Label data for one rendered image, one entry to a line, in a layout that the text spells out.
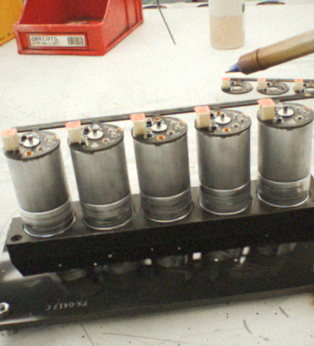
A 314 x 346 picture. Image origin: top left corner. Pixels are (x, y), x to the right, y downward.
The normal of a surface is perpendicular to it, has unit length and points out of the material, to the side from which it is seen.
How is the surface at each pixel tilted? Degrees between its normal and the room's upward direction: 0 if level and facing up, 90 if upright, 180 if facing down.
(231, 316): 0
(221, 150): 90
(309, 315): 0
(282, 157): 90
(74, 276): 0
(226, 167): 90
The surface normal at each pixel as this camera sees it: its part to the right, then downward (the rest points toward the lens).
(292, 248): -0.09, -0.86
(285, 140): -0.14, 0.51
